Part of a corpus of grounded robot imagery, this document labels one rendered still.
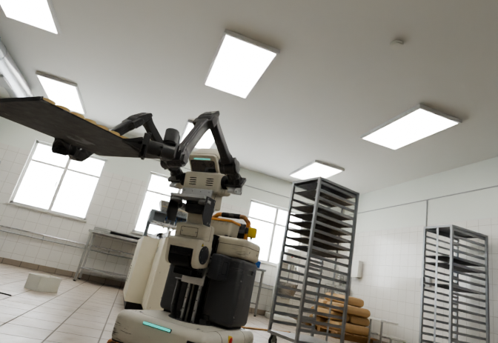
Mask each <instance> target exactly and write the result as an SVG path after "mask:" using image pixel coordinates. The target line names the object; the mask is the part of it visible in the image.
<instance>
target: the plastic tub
mask: <svg viewBox="0 0 498 343"><path fill-rule="evenodd" d="M61 280H62V279H60V278H58V277H55V276H49V275H42V274H36V273H29V275H28V277H27V281H26V283H25V285H24V287H25V288H27V289H30V290H34V291H40V292H51V293H57V291H58V289H59V285H60V283H61Z"/></svg>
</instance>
